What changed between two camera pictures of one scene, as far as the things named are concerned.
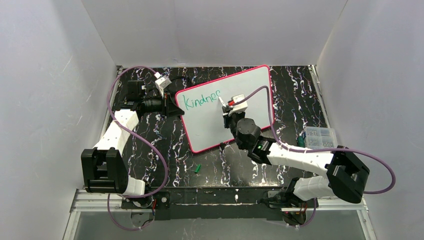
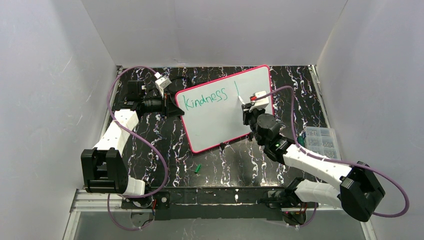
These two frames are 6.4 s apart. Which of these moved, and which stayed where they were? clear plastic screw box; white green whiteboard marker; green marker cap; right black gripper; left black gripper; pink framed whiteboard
Moved: white green whiteboard marker; right black gripper
Stayed: pink framed whiteboard; left black gripper; clear plastic screw box; green marker cap
